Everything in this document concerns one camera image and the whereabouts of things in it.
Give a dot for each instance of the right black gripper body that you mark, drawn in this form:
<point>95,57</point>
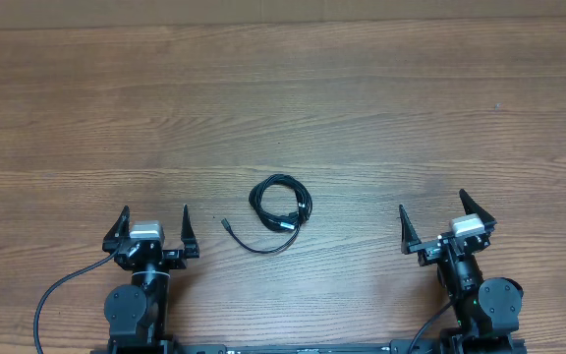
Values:
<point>449,244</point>

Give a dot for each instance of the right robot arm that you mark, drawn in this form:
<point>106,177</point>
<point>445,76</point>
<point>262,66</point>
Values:
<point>481,314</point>

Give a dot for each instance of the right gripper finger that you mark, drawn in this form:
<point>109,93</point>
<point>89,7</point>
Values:
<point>471,207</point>
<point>410,240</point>

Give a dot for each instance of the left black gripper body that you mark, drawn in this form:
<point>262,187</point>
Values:
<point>150,252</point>

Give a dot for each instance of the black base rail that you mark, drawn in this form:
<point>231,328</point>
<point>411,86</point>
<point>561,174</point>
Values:
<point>307,348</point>

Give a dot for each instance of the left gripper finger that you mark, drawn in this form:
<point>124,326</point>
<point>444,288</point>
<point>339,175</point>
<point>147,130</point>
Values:
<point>118,232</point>
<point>188,237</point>

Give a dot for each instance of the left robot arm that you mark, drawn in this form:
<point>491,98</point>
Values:
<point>137,311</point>

